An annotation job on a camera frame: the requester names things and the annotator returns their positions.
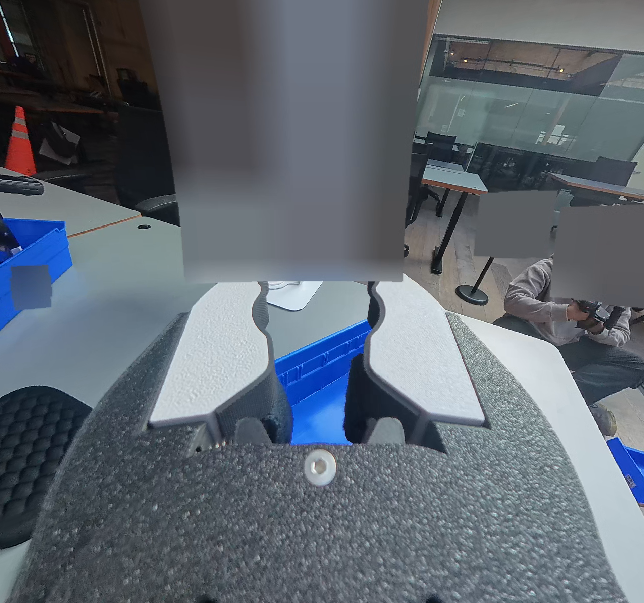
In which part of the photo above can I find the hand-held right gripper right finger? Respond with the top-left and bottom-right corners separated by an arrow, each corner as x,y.
362,281 -> 487,425

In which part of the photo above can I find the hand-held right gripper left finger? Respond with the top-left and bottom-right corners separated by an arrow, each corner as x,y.
149,281 -> 276,429

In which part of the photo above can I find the blue plastic bin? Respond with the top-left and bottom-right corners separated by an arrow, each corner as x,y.
274,318 -> 374,446
0,218 -> 73,330
606,437 -> 644,505

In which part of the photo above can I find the black honeycomb wrist pad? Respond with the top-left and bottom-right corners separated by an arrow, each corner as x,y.
0,387 -> 93,549

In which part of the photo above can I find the black office chair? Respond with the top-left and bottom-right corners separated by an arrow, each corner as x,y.
116,104 -> 182,226

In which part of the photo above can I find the orange traffic cone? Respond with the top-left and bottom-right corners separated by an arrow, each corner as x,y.
4,106 -> 37,177

